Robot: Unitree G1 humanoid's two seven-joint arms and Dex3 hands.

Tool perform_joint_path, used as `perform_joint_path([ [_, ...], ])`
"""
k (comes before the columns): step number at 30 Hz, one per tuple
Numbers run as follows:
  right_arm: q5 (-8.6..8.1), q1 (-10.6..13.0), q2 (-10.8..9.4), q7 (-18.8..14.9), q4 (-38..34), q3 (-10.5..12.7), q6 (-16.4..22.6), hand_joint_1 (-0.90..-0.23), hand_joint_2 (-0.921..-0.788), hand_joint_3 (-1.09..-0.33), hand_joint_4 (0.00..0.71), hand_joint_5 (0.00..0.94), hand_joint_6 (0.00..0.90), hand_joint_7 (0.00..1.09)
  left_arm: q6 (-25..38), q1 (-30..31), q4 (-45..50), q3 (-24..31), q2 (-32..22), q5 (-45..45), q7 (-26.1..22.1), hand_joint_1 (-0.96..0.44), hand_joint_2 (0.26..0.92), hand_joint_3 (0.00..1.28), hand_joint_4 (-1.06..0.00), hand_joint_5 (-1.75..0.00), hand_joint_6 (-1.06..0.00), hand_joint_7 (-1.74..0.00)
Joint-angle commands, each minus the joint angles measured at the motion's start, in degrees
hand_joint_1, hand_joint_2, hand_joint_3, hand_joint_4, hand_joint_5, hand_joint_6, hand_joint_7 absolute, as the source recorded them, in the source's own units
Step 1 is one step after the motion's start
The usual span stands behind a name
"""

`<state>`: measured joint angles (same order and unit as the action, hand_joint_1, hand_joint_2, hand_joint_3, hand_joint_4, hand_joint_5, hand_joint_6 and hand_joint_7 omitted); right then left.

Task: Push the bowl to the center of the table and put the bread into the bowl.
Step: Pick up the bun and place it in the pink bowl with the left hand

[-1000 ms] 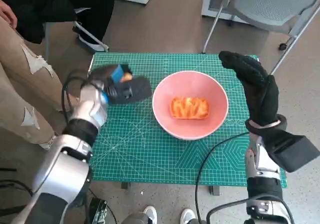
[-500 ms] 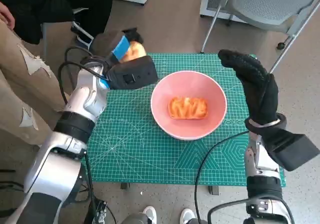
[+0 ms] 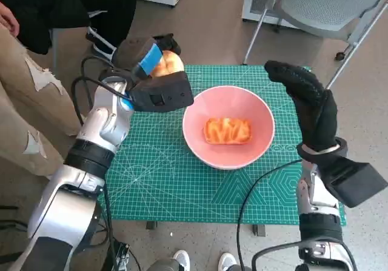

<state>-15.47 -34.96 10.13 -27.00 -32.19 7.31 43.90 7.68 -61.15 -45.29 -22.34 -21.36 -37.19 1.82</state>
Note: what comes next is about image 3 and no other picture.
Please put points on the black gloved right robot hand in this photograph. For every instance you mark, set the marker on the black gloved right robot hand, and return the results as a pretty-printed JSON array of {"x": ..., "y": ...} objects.
[{"x": 318, "y": 116}]

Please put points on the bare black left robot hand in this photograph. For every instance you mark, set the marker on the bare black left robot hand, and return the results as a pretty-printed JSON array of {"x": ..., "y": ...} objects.
[{"x": 145, "y": 55}]

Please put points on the round toy bread bun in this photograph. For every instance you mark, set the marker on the round toy bread bun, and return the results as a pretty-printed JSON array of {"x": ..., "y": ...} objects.
[{"x": 169, "y": 65}]

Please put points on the pink bowl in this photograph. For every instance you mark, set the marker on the pink bowl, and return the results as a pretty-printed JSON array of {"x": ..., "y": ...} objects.
[{"x": 197, "y": 122}]

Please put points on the rectangular braided toy bread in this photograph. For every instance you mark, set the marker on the rectangular braided toy bread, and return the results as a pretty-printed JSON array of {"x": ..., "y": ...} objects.
[{"x": 228, "y": 130}]

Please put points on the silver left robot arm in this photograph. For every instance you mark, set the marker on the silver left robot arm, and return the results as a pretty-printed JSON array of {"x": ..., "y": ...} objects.
[{"x": 85, "y": 168}]

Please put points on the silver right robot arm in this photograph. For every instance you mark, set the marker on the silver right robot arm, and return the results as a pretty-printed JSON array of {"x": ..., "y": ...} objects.
[{"x": 318, "y": 222}]

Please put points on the seated person in black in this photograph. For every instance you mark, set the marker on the seated person in black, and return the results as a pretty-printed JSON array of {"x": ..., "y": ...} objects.
[{"x": 60, "y": 4}]

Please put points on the grey mesh chair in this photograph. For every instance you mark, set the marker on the grey mesh chair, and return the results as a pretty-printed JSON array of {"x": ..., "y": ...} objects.
[{"x": 318, "y": 4}]

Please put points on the white cabinet with mesh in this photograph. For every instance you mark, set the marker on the white cabinet with mesh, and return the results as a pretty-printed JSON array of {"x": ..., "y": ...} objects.
[{"x": 247, "y": 4}]

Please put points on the green cutting mat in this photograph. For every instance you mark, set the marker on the green cutting mat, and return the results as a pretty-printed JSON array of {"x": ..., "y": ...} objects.
[{"x": 166, "y": 177}]

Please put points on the person in beige trousers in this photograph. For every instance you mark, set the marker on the person in beige trousers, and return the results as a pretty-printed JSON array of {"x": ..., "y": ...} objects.
[{"x": 24, "y": 101}]

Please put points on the person's hand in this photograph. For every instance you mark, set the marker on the person's hand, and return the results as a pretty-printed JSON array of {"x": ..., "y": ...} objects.
[{"x": 9, "y": 19}]

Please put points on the white shoe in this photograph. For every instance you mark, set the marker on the white shoe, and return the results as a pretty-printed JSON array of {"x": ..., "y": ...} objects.
[
  {"x": 227, "y": 262},
  {"x": 182, "y": 260}
]

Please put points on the black electronic box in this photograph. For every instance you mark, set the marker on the black electronic box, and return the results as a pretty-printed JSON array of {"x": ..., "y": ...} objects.
[{"x": 119, "y": 256}]

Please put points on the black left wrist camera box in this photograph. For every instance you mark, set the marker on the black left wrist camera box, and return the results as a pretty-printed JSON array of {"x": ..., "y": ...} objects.
[{"x": 163, "y": 93}]

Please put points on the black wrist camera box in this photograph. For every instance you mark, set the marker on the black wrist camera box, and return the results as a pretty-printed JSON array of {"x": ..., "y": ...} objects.
[
  {"x": 354, "y": 180},
  {"x": 163, "y": 93}
]

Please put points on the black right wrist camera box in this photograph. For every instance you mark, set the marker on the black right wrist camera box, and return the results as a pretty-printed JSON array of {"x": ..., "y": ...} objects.
[{"x": 354, "y": 180}]

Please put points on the metal frame chair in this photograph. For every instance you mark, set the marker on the metal frame chair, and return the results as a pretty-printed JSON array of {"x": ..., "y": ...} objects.
[{"x": 54, "y": 49}]

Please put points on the black table bracket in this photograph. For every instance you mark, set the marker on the black table bracket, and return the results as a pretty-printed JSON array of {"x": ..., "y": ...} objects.
[
  {"x": 151, "y": 225},
  {"x": 260, "y": 230}
]

